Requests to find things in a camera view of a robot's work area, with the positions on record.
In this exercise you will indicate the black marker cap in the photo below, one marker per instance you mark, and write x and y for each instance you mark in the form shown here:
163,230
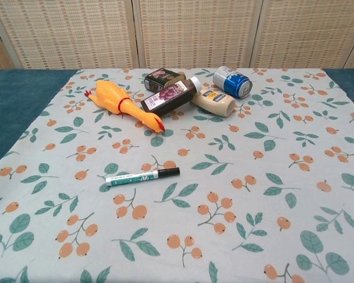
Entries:
168,172

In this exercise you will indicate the green white marker pen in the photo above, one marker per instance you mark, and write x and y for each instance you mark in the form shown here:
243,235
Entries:
127,178

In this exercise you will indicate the dark grape juice bottle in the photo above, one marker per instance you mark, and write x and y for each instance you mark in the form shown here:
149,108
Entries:
168,97

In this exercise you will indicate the beige squeeze sauce bottle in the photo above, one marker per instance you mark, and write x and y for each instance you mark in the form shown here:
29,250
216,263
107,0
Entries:
213,101

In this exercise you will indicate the floral fruit print tablecloth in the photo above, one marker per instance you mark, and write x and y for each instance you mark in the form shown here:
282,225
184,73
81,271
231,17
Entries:
224,182

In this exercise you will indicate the dark rectangular tin box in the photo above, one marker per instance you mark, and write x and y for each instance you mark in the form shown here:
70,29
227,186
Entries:
162,77

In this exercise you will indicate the yellow rubber chicken toy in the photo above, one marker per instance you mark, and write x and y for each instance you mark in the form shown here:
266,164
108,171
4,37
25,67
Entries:
112,97

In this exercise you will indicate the blue silver drink can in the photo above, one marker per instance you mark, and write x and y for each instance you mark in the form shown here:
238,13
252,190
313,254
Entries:
230,81

